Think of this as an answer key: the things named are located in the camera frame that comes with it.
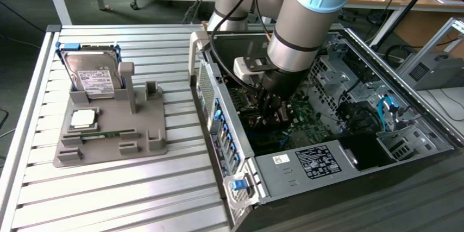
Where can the green motherboard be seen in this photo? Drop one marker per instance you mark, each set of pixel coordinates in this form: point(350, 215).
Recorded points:
point(308, 123)

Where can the grey power supply unit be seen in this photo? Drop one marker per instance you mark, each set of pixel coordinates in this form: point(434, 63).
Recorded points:
point(286, 177)

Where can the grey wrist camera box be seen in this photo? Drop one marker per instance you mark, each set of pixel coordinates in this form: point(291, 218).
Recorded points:
point(243, 69)

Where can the grey metal disk bay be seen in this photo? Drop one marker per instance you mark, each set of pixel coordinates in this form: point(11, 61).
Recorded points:
point(402, 145)

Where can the grey computer tower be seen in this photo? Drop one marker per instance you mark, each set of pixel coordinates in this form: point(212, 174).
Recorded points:
point(435, 71)

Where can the silver CPU chip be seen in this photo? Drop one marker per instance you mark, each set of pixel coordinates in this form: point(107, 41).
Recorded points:
point(83, 119)

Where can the blue case latch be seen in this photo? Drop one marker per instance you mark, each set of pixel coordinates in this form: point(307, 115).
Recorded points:
point(238, 184)

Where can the hard disk in blue caddy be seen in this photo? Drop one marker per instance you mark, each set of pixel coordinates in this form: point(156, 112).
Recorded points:
point(91, 66)

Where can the aluminium profile frame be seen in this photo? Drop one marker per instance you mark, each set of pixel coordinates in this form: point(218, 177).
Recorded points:
point(447, 27)

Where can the grey chipset heatsink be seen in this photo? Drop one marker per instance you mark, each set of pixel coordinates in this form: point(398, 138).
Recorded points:
point(302, 138)

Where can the green RAM stick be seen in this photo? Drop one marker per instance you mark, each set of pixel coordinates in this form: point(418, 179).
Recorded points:
point(102, 135)

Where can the open black PC case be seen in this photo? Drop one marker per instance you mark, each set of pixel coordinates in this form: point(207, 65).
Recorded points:
point(363, 210)

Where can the grey parts rack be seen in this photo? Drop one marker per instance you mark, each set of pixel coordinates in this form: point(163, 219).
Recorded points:
point(108, 150)

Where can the graphics card with black fan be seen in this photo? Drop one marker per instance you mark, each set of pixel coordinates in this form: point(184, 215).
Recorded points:
point(259, 122)

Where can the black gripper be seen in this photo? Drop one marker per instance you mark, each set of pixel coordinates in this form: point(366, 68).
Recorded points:
point(279, 85)

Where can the black caster wheel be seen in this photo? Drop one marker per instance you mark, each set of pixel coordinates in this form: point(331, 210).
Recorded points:
point(135, 5)

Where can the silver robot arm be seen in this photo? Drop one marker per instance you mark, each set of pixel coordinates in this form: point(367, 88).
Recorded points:
point(300, 25)

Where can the perforated metal drive cage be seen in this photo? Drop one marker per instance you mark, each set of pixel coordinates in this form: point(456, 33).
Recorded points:
point(331, 77)

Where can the black tripod pole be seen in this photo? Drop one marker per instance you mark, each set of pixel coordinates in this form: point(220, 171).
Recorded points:
point(410, 9)

